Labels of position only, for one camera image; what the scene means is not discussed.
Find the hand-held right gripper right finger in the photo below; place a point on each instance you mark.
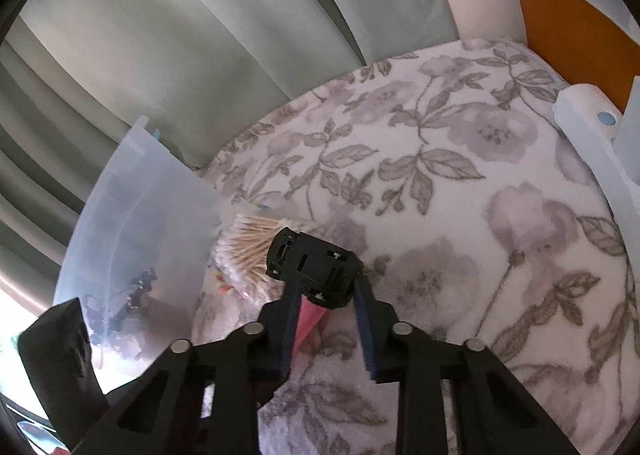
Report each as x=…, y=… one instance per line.
x=370, y=335

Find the pale green curtain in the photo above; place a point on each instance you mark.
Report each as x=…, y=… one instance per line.
x=200, y=35

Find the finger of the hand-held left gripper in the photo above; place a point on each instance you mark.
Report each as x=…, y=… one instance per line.
x=55, y=365

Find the orange wooden bed panel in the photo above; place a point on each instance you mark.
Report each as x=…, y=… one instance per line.
x=560, y=20

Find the clear plastic container blue latches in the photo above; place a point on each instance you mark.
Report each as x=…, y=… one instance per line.
x=140, y=195

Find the black toothed headband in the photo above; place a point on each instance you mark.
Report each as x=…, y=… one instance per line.
x=137, y=292

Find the pack of cotton swabs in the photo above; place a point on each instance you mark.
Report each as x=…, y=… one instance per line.
x=245, y=245

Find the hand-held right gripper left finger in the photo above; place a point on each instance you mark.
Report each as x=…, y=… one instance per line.
x=287, y=335

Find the pink comb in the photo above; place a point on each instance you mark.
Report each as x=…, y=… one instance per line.
x=310, y=325

